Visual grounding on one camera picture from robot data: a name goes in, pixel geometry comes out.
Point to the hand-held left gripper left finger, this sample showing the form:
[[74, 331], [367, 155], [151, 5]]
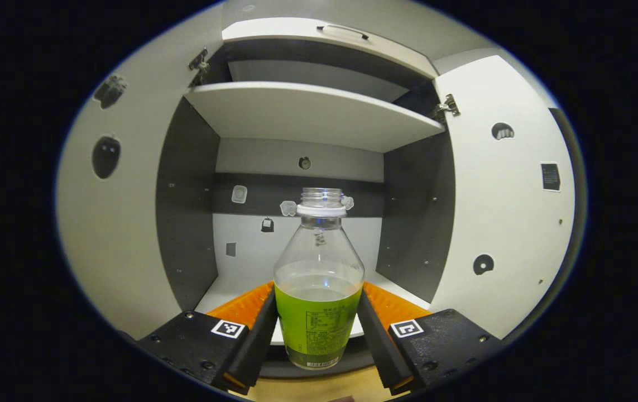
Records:
[[254, 346]]

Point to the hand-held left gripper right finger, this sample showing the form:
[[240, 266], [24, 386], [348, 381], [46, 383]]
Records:
[[380, 346]]

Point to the clear bottle green label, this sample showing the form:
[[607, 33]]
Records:
[[318, 318]]

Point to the white cabinet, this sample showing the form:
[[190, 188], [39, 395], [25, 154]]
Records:
[[352, 245]]

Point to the white cabinet door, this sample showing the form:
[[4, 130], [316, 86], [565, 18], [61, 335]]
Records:
[[508, 223], [129, 223]]

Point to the white cabinet shelf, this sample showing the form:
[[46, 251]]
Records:
[[307, 111]]

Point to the white cabinet drawer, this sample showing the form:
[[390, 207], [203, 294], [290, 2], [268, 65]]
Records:
[[296, 33]]

